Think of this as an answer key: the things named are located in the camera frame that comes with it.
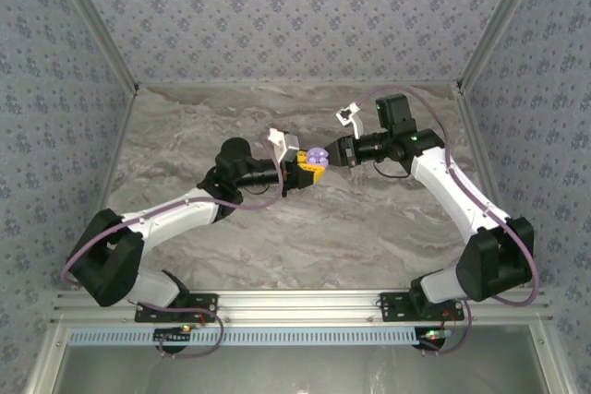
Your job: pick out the purple round charging case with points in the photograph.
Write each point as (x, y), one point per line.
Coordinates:
(317, 153)

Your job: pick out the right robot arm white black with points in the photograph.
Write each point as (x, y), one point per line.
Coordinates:
(452, 200)

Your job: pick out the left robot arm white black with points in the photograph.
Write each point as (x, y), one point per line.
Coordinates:
(166, 215)

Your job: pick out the thin aluminium table edge strip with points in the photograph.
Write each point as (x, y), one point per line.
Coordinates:
(295, 84)

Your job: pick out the grey metal sheet panel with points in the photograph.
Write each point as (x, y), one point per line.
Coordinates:
(295, 371)

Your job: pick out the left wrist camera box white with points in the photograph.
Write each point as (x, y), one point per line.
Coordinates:
(286, 145)

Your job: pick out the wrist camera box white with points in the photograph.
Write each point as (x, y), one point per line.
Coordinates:
(286, 145)
(351, 119)

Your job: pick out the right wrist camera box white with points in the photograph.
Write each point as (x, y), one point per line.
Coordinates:
(351, 119)

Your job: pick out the aluminium table side rail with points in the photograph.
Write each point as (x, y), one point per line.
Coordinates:
(113, 158)
(478, 126)

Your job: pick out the aluminium mounting rail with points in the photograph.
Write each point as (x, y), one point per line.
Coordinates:
(295, 306)

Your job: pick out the aluminium corner post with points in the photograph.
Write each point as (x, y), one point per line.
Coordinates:
(500, 15)
(94, 15)

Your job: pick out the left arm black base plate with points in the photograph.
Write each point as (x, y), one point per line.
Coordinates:
(210, 302)

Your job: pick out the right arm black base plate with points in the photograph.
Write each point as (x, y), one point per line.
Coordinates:
(392, 308)

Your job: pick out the aluminium frame leg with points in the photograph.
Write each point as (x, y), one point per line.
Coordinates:
(46, 361)
(551, 361)

